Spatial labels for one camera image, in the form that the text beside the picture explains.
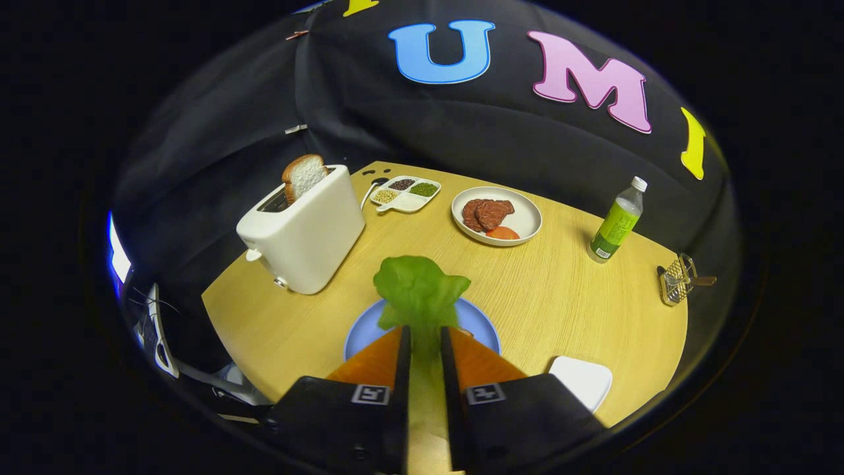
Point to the white square plate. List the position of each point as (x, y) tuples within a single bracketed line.
[(583, 381)]

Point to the small white tag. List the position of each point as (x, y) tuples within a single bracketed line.
[(296, 129)]

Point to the round white plate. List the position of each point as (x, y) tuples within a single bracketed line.
[(524, 221)]

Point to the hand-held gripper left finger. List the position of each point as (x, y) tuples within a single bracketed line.
[(343, 422)]

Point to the green lettuce leaf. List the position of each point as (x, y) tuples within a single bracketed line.
[(422, 293)]

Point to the red tomato slice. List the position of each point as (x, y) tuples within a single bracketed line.
[(502, 233)]

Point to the green label plastic bottle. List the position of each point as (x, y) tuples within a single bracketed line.
[(616, 224)]

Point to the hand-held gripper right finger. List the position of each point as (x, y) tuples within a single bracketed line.
[(521, 422)]

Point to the white metal frame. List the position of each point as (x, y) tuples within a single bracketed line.
[(158, 343)]

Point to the toasted bread slice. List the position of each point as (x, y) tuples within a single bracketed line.
[(304, 177)]

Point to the white toaster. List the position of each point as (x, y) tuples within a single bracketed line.
[(310, 231)]

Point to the round blue plate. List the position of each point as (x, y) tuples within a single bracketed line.
[(361, 338)]

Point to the brown meat slice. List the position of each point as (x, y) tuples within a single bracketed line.
[(494, 212), (471, 216)]

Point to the white compartment dish with beans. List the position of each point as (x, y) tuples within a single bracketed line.
[(405, 201)]

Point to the pink clip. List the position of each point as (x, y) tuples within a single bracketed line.
[(297, 34)]

